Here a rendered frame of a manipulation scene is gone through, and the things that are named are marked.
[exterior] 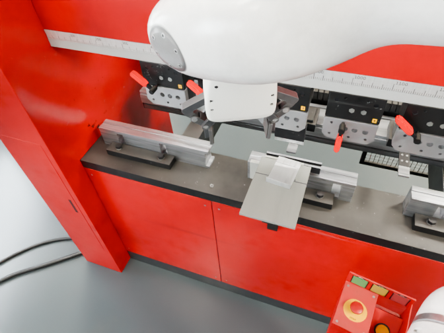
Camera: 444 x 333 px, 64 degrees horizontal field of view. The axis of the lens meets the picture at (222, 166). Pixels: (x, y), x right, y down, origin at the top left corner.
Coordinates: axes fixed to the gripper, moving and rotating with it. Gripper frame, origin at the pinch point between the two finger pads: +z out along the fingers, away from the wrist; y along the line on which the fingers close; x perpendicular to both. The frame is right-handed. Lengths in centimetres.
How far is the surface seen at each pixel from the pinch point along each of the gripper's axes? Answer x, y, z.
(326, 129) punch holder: -26, -30, 40
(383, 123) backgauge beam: -45, -64, 66
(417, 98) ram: -22, -49, 24
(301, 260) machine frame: -4, -28, 100
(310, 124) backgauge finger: -45, -34, 63
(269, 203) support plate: -12, -12, 58
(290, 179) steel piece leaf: -21, -21, 60
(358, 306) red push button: 20, -36, 71
